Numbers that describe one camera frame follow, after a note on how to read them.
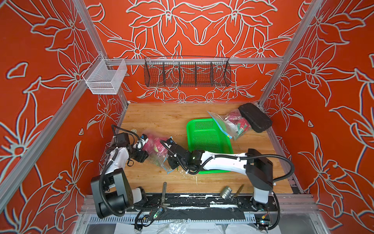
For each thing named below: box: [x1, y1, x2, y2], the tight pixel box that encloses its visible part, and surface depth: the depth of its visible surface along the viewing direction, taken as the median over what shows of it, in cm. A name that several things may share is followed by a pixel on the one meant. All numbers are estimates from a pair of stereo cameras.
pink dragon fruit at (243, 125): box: [227, 114, 252, 137], surface depth 98 cm
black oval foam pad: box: [238, 102, 273, 133], surface depth 103 cm
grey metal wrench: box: [161, 181, 170, 208], surface depth 76 cm
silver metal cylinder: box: [219, 185, 233, 200], surface depth 75 cm
